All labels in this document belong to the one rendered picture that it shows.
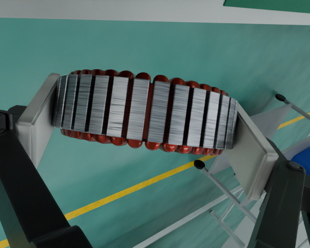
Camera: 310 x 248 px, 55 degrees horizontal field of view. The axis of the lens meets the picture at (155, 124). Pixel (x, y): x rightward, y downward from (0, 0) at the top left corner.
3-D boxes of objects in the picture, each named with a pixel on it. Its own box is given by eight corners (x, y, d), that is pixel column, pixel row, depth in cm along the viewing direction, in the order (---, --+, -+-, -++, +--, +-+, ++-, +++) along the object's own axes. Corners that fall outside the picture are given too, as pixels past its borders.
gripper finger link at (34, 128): (32, 179, 14) (16, 178, 14) (60, 115, 20) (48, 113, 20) (32, 124, 13) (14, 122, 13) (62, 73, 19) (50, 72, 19)
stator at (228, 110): (37, 51, 13) (25, 137, 13) (277, 89, 14) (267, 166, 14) (72, 84, 24) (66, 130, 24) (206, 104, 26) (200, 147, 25)
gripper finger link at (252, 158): (266, 153, 14) (280, 155, 15) (227, 98, 21) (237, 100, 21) (246, 201, 16) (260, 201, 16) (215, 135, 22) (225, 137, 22)
